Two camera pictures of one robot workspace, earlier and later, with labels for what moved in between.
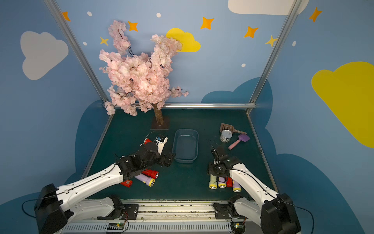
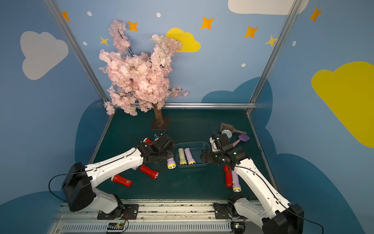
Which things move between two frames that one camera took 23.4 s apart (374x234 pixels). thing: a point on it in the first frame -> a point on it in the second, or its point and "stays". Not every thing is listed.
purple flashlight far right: [236, 187] stays
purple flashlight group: [222, 183] -> [191, 160]
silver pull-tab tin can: [226, 135] stays
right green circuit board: [238, 227] stays
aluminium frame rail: [241, 105] stays
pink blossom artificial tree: [141, 81] stays
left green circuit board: [116, 226] stays
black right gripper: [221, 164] -> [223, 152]
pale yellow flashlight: [213, 183] -> [182, 159]
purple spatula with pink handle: [244, 138] stays
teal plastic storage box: [185, 145] -> [196, 148]
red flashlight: [148, 141] stays
